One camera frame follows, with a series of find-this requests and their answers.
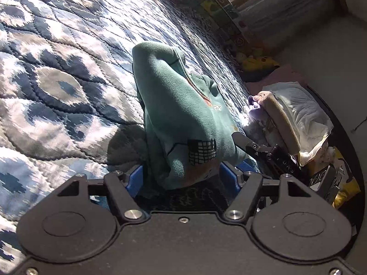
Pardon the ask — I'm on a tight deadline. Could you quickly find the teal printed fleece garment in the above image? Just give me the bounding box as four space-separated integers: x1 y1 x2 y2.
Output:
133 42 246 190

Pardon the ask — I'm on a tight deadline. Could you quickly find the white quilted blanket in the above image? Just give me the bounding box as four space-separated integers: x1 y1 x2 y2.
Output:
262 82 334 166

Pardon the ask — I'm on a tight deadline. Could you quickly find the lilac folded garment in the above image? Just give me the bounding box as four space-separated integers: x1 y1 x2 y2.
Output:
247 96 262 121

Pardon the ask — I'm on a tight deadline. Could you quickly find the tan folded towel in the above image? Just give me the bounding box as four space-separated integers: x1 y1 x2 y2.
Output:
257 91 300 156

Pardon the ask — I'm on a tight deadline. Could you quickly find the yellow cartoon pillow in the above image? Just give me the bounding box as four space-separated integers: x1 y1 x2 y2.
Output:
332 146 361 209

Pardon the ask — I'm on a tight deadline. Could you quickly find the pink pillow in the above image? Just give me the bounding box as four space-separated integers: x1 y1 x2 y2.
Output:
245 64 307 95

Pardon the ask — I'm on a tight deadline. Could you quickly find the yellow pikachu plush toy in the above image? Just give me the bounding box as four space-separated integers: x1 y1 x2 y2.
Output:
234 52 280 72

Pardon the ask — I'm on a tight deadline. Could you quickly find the blue white patterned quilt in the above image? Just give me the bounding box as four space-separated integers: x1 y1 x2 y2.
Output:
1 0 248 273

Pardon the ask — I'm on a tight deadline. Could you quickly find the grey window curtain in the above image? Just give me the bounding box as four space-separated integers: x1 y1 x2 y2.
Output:
239 0 345 50

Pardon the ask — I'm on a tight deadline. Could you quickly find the colourful alphabet foam mat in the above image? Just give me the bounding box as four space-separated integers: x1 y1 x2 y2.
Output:
187 0 249 52

